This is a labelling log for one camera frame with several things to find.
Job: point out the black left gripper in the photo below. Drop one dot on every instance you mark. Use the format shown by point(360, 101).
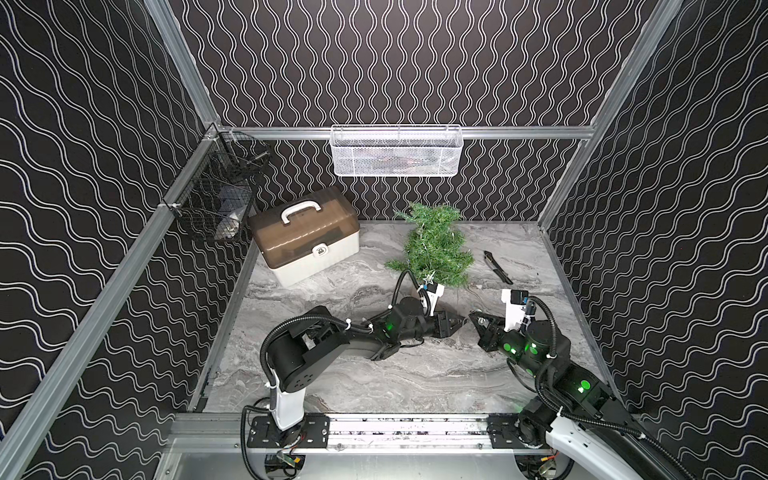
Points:
point(438, 322)

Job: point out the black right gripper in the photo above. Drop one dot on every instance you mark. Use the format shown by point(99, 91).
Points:
point(492, 333)

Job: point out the small green christmas tree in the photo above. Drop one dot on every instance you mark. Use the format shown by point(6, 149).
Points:
point(430, 224)

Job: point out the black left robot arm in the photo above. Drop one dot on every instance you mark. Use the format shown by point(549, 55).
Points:
point(298, 350)

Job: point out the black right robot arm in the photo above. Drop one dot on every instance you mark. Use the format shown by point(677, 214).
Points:
point(573, 412)

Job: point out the black grey utility knife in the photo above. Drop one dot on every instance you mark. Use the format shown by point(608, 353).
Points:
point(496, 268)

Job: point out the brown lid white storage box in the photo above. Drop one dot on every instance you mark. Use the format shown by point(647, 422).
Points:
point(304, 237)

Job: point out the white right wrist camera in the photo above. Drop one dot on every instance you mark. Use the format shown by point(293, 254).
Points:
point(518, 308)

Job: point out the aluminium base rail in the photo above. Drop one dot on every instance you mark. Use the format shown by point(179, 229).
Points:
point(392, 433)

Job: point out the white wire mesh basket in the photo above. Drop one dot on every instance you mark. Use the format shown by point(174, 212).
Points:
point(396, 150)

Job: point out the black wire mesh basket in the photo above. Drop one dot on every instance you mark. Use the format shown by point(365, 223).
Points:
point(215, 204)

